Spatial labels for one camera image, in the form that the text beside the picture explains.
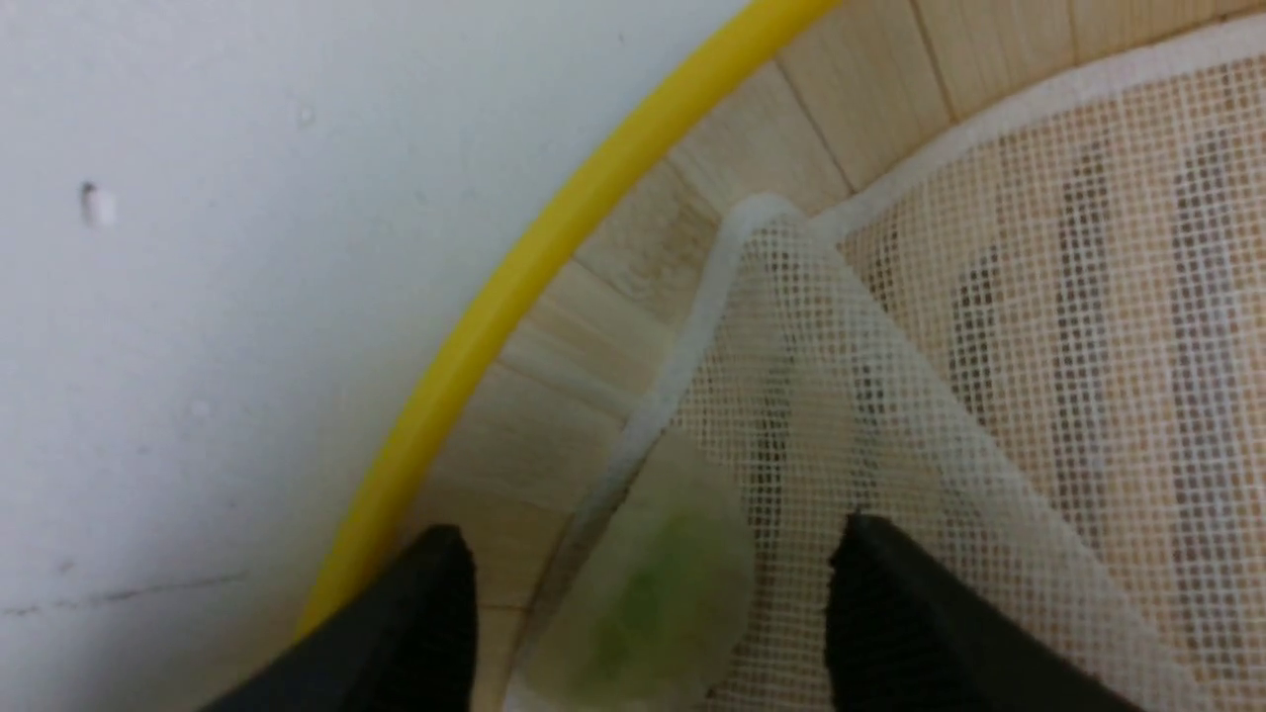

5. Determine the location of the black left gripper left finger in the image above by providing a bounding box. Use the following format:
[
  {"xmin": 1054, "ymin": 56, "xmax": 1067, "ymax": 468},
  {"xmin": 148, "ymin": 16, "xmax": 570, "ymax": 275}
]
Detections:
[{"xmin": 208, "ymin": 524, "xmax": 479, "ymax": 711}]

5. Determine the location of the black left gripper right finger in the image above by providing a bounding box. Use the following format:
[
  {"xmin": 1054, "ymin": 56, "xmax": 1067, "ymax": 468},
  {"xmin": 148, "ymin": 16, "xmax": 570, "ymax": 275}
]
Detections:
[{"xmin": 825, "ymin": 512, "xmax": 1134, "ymax": 711}]

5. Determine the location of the yellow-rimmed bamboo steamer basket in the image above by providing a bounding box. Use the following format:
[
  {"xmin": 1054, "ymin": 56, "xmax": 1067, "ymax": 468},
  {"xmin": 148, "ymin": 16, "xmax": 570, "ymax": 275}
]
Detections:
[{"xmin": 300, "ymin": 1, "xmax": 1263, "ymax": 711}]

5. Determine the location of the green steamed dumpling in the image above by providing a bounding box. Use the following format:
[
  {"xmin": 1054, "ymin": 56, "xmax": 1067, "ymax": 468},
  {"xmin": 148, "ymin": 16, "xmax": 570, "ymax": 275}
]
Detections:
[{"xmin": 515, "ymin": 431, "xmax": 757, "ymax": 711}]

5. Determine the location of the white mesh steamer liner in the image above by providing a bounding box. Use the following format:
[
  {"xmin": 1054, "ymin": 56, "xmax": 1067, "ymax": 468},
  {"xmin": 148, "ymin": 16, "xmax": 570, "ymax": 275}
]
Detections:
[{"xmin": 506, "ymin": 14, "xmax": 1263, "ymax": 711}]

